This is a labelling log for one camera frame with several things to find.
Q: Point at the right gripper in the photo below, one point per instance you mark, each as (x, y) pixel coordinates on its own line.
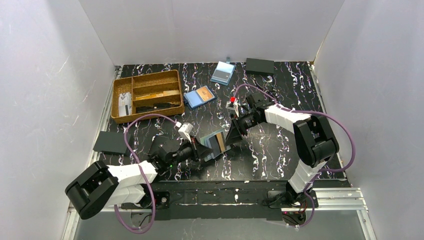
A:
(236, 122)

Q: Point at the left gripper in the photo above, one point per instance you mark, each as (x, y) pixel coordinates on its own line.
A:
(195, 149)

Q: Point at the green card holder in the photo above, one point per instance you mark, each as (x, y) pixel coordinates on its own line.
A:
(205, 142)

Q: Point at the orange VIP card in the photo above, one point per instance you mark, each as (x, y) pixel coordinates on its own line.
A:
(171, 92)

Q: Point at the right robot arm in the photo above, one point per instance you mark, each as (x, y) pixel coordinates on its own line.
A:
(315, 141)

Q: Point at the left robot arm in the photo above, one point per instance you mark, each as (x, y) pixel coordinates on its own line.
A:
(102, 185)

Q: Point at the blue card holder orange card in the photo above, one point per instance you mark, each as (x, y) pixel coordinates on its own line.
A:
(198, 97)

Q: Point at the blue card holder grey card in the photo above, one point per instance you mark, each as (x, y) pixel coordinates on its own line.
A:
(223, 73)

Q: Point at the black cards in tray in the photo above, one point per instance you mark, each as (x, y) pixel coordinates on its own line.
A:
(154, 107)

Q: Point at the orange card in tray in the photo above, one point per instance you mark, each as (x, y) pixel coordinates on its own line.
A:
(149, 96)

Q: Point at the white cards in tray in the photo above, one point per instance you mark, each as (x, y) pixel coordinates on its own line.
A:
(125, 104)

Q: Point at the black binder clips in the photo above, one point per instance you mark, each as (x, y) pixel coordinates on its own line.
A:
(265, 86)

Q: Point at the black box at back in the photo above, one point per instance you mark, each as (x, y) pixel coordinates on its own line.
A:
(262, 67)

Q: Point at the woven brown organizer tray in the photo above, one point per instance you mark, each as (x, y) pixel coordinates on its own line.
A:
(148, 84)

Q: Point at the black wallet at left edge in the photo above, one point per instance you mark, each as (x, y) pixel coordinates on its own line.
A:
(111, 143)

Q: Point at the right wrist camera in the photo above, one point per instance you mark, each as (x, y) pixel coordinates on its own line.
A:
(233, 106)

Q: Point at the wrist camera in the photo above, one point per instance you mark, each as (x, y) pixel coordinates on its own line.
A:
(233, 106)
(185, 130)

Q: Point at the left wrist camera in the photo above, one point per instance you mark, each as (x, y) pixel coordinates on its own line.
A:
(185, 130)

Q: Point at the aluminium frame rail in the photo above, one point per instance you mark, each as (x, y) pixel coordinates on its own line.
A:
(328, 198)

